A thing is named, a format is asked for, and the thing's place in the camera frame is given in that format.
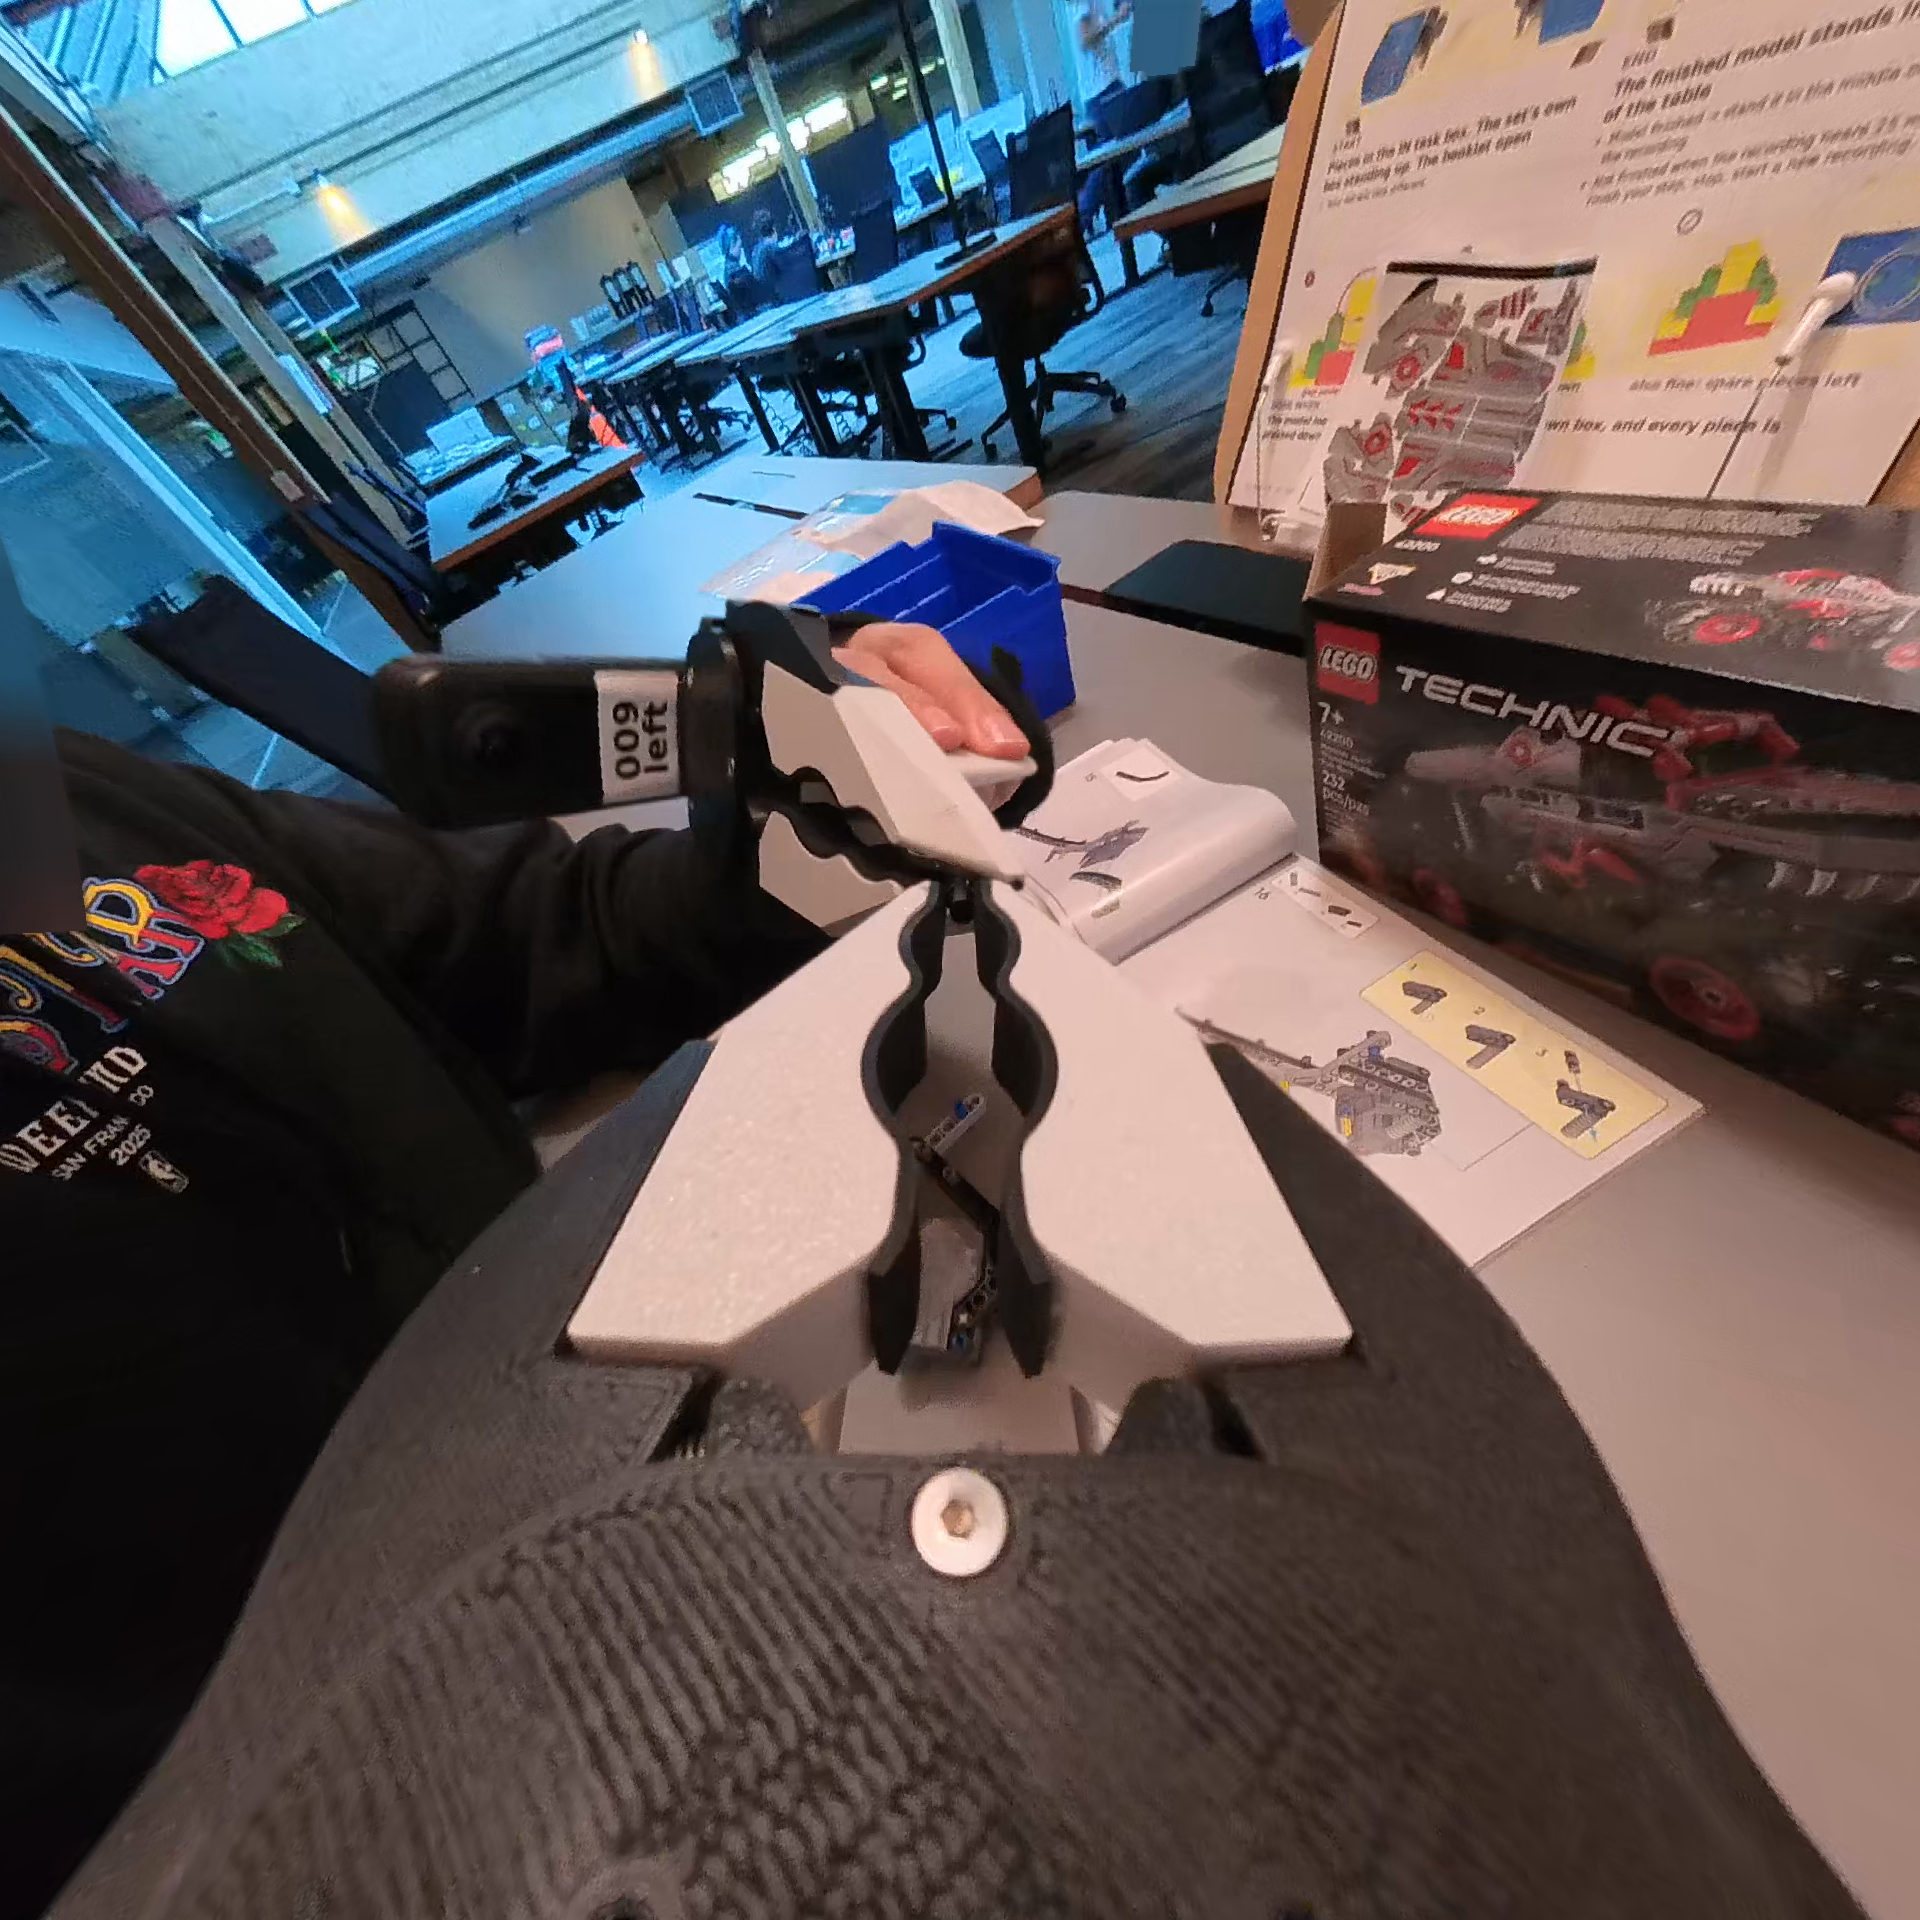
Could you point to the blue plastic bin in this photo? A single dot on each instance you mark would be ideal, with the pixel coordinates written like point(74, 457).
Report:
point(990, 614)

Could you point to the white instruction booklet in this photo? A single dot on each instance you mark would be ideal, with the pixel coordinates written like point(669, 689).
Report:
point(1201, 900)

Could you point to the black toy set box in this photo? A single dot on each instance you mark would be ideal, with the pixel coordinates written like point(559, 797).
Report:
point(1574, 780)

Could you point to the black printed sweatshirt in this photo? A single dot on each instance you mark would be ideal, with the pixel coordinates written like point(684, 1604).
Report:
point(151, 1350)

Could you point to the black tablet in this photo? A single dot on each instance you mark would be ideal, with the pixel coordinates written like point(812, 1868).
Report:
point(1201, 593)

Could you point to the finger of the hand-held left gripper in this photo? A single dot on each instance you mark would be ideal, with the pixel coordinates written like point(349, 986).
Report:
point(871, 750)
point(819, 889)

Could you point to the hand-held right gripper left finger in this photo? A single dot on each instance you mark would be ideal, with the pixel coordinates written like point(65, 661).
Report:
point(751, 1185)

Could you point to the person's left hand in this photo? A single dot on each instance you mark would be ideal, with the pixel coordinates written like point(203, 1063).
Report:
point(930, 683)

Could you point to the blue white leaflet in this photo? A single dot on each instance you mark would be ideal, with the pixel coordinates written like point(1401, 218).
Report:
point(794, 555)

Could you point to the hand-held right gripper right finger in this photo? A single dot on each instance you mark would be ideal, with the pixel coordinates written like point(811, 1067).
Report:
point(1185, 1185)

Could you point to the black office chair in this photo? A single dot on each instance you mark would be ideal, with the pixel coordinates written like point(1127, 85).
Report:
point(1051, 331)

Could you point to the row of background wooden desks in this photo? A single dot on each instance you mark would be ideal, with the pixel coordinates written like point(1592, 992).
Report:
point(871, 314)

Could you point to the grey desk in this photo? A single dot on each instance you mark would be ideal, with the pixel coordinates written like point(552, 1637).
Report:
point(1724, 1425)

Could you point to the grey motor black frame assembly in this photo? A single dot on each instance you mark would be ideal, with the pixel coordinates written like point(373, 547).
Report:
point(949, 1275)

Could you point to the person's left forearm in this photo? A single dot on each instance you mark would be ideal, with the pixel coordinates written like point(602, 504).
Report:
point(571, 914)

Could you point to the cardboard instruction poster board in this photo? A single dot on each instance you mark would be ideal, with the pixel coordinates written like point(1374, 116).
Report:
point(1651, 151)

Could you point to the grey red sticker sheet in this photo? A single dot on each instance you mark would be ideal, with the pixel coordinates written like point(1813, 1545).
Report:
point(1470, 390)

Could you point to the white paper sheet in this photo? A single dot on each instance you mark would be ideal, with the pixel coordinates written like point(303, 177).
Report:
point(969, 507)

